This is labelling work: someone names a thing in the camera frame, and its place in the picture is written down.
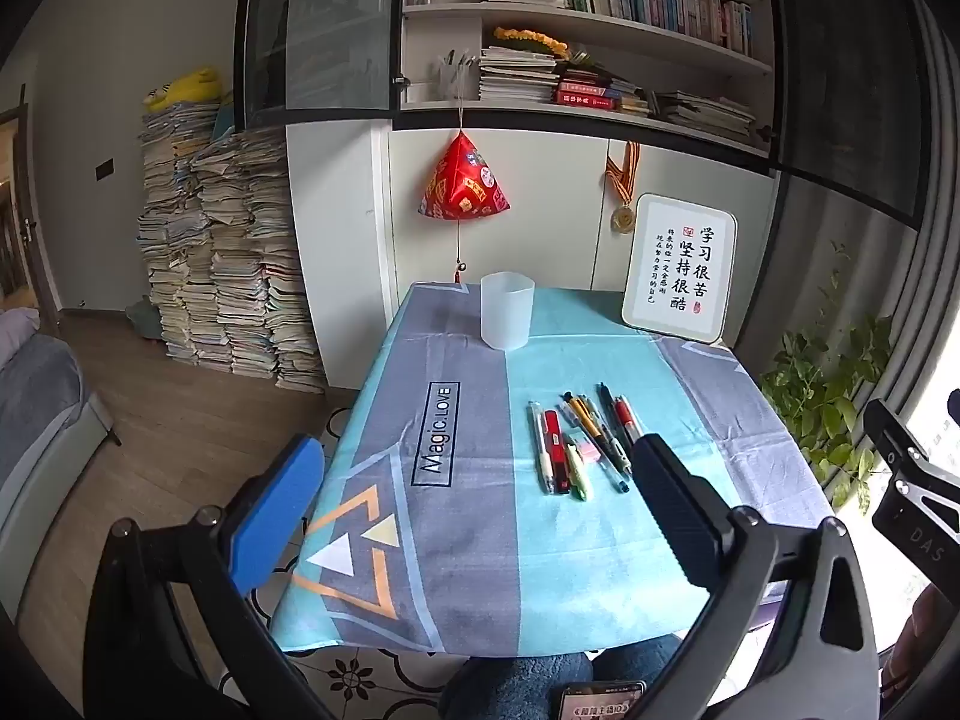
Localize translucent white cup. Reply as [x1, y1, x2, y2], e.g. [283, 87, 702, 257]
[480, 271, 535, 352]

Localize smartphone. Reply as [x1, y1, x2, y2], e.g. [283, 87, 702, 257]
[555, 681, 647, 720]

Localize pile of loose papers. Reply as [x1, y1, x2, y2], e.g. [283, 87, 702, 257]
[652, 90, 758, 142]

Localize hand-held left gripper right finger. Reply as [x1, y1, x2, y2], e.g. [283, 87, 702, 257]
[632, 433, 880, 720]

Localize wooden door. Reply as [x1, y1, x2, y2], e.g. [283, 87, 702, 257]
[0, 86, 62, 335]

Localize white framed calligraphy sign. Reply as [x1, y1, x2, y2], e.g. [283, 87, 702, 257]
[621, 193, 739, 346]

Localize teal bag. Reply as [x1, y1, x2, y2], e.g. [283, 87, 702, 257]
[126, 298, 163, 340]

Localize person's right hand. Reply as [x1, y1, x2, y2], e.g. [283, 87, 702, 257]
[881, 583, 960, 698]

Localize stack of magazines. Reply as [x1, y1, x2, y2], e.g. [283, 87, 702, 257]
[478, 45, 560, 104]

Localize green highlighter pen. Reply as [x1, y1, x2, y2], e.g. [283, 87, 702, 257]
[564, 441, 595, 502]

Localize yellow plush toy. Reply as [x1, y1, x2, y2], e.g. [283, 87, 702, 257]
[145, 67, 230, 112]

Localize clear pen holder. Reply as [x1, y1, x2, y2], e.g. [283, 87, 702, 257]
[439, 49, 481, 102]

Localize person's legs in jeans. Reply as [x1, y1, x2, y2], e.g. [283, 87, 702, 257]
[442, 634, 685, 720]

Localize white bookcase cabinet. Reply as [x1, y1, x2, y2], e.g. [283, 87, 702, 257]
[234, 0, 785, 391]

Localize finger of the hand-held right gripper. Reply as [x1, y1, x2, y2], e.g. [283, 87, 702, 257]
[862, 399, 960, 567]

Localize dark glass door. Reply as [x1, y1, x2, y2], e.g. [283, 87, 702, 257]
[772, 0, 931, 233]

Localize row of upright books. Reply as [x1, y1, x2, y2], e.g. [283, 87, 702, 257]
[559, 0, 755, 57]

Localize grey curtain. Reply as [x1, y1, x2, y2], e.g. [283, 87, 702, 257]
[862, 0, 960, 421]

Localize glass cabinet door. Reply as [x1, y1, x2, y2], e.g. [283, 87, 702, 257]
[234, 0, 410, 128]

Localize green potted plant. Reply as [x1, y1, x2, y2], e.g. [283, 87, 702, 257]
[757, 240, 895, 515]

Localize yellow artificial flowers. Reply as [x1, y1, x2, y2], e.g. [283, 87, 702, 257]
[493, 26, 572, 62]

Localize red pyramid hanging ornament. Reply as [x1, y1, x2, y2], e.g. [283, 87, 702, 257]
[418, 109, 515, 293]

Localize bunch of pens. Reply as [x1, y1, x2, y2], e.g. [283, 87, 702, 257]
[525, 382, 650, 500]

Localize blue grey printed tablecloth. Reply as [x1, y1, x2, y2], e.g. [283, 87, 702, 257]
[268, 281, 837, 655]

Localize grey bed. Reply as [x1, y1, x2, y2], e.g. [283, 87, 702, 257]
[0, 307, 122, 601]

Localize gold medal with striped ribbon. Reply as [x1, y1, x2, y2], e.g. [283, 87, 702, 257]
[606, 141, 642, 235]

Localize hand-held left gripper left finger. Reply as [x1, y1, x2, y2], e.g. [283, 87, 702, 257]
[82, 433, 335, 720]

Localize small colourful book stack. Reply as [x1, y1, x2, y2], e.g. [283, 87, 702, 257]
[616, 79, 652, 118]

